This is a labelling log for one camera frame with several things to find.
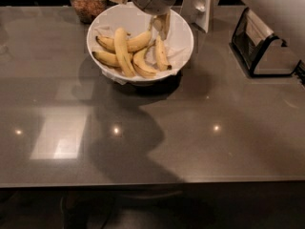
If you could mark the white paper bowl liner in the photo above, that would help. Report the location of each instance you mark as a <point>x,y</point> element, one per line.
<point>141,59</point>

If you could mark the white bowl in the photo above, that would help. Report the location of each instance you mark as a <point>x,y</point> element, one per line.
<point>178,45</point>

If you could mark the curved yellow banana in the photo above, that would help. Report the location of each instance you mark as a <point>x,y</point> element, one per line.
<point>134,44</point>
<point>140,65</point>

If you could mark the upper curved yellow banana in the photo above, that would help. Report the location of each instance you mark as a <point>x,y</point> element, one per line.
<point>134,44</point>

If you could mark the long front yellow banana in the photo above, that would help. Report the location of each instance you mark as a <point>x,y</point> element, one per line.
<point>121,51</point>

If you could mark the left glass jar with nuts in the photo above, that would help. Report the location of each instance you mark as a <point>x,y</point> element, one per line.
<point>88,10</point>

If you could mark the white paper towel stand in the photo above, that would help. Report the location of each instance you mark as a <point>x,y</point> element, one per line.
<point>199,12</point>

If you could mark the middle curved yellow banana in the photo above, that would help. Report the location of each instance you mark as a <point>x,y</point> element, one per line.
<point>140,65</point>

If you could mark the black and steel toaster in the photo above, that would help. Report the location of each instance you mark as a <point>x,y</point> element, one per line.
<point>262,53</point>

